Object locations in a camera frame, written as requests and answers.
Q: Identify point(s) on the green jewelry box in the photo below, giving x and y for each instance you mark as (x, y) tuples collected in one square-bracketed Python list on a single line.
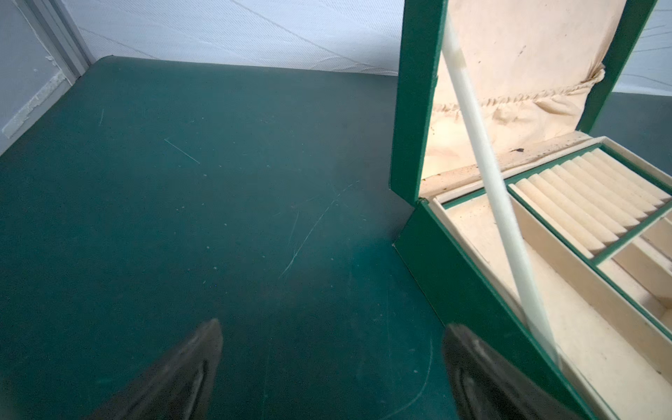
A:
[(552, 246)]

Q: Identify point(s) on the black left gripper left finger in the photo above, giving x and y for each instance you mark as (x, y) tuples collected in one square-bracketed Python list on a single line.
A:
[(179, 385)]

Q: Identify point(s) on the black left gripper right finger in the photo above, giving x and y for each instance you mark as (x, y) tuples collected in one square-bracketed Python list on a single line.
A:
[(485, 385)]

